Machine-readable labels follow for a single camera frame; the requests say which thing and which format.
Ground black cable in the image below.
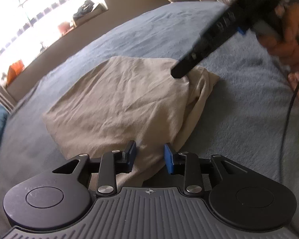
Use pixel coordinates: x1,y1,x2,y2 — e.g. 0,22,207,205
276,0,299,180

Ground orange bag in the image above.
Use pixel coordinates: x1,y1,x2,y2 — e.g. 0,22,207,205
6,60,26,85

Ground grey curtain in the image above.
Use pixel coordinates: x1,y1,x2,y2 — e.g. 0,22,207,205
0,74,17,112

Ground beige pants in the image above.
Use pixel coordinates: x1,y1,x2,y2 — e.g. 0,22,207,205
42,56,221,187

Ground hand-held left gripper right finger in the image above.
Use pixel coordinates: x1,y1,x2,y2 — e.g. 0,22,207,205
164,143,249,197

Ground pink pot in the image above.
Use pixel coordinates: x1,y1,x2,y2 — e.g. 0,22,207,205
58,21,72,34

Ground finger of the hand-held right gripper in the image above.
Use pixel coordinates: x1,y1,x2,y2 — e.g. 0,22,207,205
171,40,216,79

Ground person's right hand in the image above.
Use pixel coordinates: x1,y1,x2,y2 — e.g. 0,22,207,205
260,2,299,68

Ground cardboard box with dark clothes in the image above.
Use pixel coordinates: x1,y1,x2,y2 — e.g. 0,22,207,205
72,0,108,27

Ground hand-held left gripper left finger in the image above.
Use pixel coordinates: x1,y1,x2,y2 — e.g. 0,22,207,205
52,140,137,197

